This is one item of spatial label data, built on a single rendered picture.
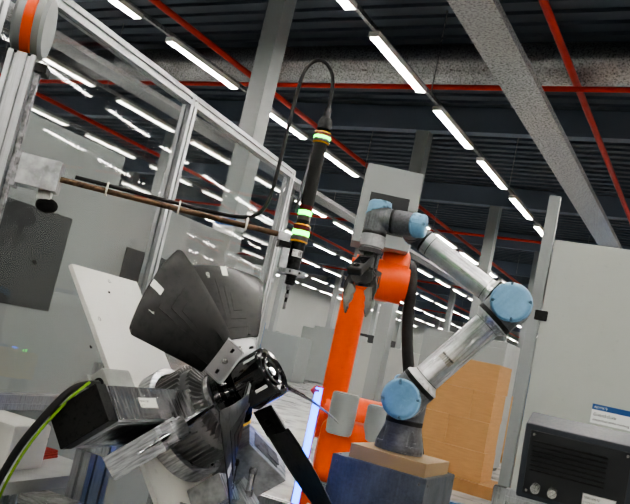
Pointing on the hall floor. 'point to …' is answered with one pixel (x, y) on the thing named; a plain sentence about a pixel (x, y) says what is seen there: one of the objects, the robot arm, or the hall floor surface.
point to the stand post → (87, 478)
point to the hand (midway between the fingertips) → (355, 310)
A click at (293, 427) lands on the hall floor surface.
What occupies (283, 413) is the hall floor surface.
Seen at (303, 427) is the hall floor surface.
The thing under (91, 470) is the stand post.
